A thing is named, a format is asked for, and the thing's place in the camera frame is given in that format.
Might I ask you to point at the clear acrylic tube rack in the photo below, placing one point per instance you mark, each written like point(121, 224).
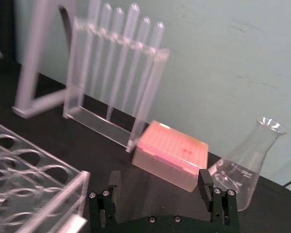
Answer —
point(26, 170)

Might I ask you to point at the clear glass conical flask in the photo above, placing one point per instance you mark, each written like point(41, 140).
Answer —
point(247, 157)

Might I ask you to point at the pink pipette tip box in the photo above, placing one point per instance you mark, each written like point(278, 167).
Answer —
point(169, 150)

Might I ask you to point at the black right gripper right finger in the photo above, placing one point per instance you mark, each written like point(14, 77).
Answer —
point(206, 187)

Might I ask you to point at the white plastic frame stand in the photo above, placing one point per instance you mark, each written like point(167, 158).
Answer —
point(31, 60)

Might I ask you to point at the black table cloth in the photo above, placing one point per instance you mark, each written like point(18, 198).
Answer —
point(87, 145)

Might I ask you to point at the clear acrylic pipette stand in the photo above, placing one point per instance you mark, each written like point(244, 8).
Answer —
point(87, 72)

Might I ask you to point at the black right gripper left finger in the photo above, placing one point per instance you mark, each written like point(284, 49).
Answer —
point(106, 206)

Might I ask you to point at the clear plastic transfer pipette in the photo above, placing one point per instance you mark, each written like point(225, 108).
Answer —
point(116, 26)
point(91, 36)
point(104, 24)
point(142, 34)
point(132, 21)
point(156, 38)

